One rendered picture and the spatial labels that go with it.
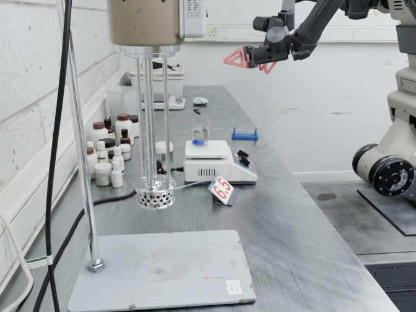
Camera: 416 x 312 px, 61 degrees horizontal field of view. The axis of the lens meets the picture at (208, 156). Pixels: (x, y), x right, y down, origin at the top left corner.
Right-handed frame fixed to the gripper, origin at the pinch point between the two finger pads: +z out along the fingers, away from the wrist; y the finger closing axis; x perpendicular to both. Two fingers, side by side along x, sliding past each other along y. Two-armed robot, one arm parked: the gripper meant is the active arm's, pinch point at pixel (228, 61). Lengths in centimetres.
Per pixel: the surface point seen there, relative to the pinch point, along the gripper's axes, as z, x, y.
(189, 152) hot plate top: 7.2, 24.3, 35.0
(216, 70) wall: 31, -4, -110
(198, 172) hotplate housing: 5.3, 29.8, 35.7
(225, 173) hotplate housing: -1.6, 31.3, 33.5
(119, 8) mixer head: -3, -2, 80
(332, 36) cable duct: -44, -14, -128
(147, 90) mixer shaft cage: -3, 8, 77
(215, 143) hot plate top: 2.0, 24.0, 25.8
